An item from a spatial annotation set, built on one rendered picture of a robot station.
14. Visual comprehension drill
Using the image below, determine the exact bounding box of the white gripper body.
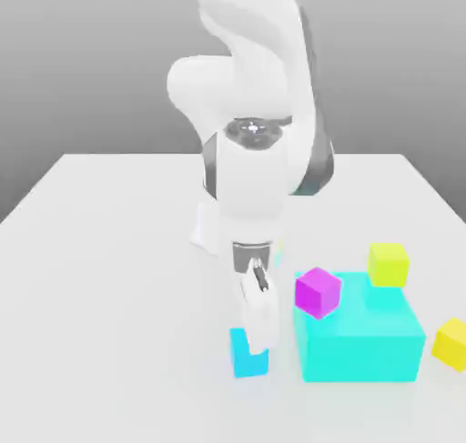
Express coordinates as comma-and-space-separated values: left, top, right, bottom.
238, 267, 282, 356

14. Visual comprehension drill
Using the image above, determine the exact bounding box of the small cyan cube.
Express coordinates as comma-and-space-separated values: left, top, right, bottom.
229, 327, 270, 379

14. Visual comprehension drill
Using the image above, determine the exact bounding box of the small magenta cube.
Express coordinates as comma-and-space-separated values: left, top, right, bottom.
294, 267, 343, 321

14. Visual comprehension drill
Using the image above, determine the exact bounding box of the small lime cube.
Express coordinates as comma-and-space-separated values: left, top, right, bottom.
367, 242, 411, 288

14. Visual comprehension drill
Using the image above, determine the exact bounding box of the small yellow cube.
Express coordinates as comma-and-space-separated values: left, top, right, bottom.
431, 317, 466, 373

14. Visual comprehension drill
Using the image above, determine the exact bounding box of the large turquoise box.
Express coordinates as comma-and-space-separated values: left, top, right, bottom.
293, 270, 428, 384

